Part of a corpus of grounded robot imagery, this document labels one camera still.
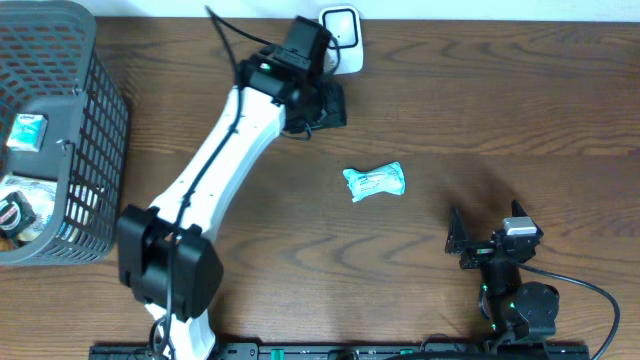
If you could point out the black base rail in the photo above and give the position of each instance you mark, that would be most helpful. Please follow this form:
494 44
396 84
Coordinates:
253 351

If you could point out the dark grey plastic basket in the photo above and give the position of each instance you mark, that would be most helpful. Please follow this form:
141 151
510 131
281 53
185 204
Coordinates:
50 66

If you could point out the mint green wipes pack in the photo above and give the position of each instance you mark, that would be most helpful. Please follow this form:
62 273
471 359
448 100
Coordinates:
388 178

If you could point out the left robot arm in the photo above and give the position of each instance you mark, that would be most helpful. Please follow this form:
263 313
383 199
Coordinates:
166 252

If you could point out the cream snack bag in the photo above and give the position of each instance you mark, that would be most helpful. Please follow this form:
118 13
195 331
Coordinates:
40 194

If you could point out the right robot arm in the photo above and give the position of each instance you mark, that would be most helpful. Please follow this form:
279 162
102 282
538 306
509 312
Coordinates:
520 312

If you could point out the white barcode scanner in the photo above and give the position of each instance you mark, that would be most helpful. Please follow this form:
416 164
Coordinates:
344 23

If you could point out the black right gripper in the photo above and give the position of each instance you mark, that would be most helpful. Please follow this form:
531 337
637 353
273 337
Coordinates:
477 251

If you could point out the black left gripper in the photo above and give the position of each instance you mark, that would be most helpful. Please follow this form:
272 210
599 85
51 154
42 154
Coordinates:
330 107

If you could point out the teal tissue box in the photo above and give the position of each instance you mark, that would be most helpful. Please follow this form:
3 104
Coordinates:
27 132

